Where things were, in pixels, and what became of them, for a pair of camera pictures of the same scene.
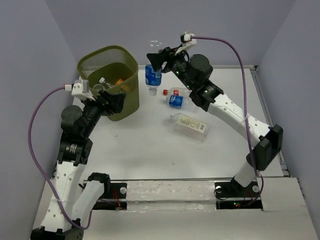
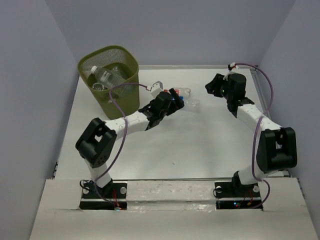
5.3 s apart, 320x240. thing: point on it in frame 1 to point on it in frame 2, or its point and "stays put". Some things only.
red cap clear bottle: [185, 92] stays put
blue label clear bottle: [182, 102] stays put
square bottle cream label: [189, 127] to [107, 77]
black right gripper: [166, 54] to [210, 87]
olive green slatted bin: [113, 68] stays put
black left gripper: [117, 99] to [175, 105]
